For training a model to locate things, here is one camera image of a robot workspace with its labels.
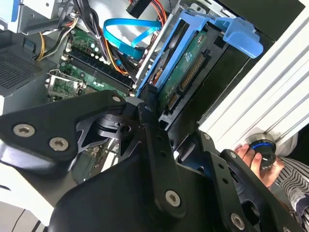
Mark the hard disk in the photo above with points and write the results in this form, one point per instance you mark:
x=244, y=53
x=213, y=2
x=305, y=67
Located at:
x=183, y=72

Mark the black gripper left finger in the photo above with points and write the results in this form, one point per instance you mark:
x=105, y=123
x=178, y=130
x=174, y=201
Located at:
x=48, y=120

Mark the person bare hand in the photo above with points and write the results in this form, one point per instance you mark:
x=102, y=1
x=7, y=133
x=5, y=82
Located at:
x=268, y=174

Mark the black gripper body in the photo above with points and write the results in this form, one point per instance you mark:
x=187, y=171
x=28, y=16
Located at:
x=116, y=198

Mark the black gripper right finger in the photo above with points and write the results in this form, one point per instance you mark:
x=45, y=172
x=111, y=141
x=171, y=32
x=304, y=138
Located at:
x=225, y=193

